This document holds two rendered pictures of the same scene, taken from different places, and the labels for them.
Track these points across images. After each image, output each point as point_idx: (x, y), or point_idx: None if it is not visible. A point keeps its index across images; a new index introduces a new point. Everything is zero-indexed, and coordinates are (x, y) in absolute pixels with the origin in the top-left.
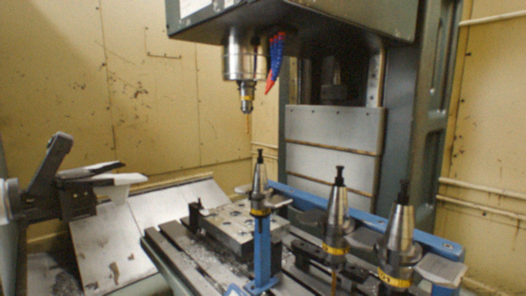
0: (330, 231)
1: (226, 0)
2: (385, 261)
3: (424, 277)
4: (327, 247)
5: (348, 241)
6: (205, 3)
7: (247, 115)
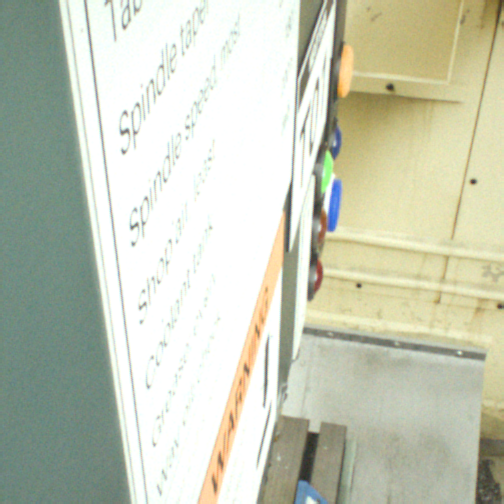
0: (271, 457)
1: (298, 332)
2: (287, 393)
3: (298, 356)
4: (264, 485)
5: (277, 432)
6: (263, 459)
7: None
